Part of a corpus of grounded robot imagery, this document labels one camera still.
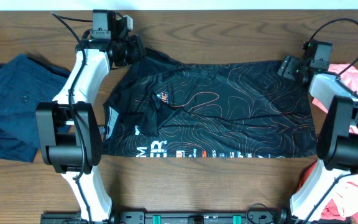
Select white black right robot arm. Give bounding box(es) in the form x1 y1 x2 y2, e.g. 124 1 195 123
271 39 358 223

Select pink crumpled garment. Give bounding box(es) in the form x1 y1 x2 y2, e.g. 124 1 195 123
311 63 358 224

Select black printed cycling jersey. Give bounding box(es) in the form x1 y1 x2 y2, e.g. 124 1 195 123
104 49 316 158

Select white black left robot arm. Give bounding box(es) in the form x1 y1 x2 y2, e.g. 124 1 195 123
35 9 145 223

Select black mounting rail with clamps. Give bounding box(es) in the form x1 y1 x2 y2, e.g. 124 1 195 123
40 202 291 224

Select folded navy blue trousers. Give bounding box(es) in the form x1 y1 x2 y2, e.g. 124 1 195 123
0 54 70 162

